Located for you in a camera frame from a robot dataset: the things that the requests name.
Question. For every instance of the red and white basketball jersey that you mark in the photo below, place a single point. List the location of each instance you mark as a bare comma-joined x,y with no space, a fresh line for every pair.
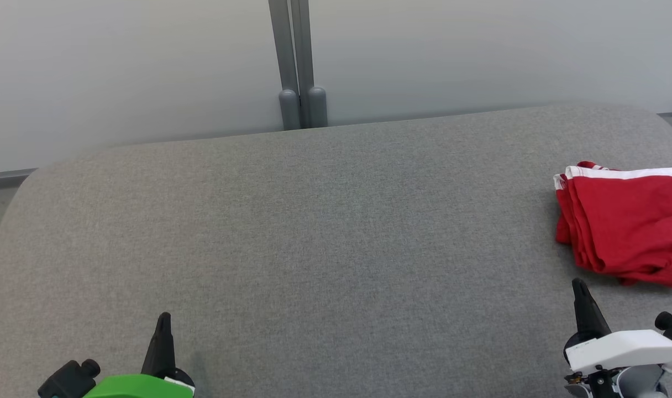
629,221

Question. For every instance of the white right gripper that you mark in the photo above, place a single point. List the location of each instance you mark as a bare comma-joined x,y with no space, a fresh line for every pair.
623,348

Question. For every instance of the grey metal frame post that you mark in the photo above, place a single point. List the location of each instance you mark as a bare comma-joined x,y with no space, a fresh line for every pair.
314,55
285,55

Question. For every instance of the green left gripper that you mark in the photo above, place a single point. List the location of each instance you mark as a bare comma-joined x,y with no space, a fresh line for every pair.
140,387

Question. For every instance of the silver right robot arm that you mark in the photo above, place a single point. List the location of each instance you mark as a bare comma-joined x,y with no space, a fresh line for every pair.
634,384

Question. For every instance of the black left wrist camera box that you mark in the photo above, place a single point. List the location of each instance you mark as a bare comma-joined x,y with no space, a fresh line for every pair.
65,378

